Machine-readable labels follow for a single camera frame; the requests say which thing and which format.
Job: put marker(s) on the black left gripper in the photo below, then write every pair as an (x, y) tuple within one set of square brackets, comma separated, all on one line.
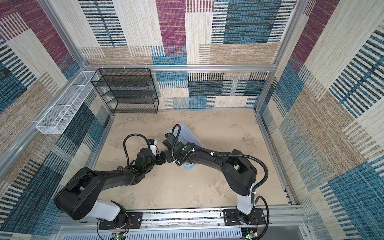
[(161, 158)]

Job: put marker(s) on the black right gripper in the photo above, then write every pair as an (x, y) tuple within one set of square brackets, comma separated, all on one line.
[(170, 159)]

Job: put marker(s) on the light blue plastic toolbox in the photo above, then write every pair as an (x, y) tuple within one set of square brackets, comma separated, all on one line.
[(186, 136)]

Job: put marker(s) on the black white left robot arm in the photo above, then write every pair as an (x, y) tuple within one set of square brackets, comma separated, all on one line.
[(79, 197)]

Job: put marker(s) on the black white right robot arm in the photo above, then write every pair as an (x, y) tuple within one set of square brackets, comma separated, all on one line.
[(243, 173)]

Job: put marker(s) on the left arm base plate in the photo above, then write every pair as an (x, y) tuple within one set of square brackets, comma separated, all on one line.
[(128, 220)]

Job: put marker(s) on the black wire mesh shelf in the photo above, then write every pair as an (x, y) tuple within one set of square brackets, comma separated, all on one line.
[(127, 91)]

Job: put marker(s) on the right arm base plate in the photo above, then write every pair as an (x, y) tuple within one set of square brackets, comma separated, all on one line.
[(233, 217)]

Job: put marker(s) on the white wire mesh basket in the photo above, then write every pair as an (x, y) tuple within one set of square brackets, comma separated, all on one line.
[(59, 116)]

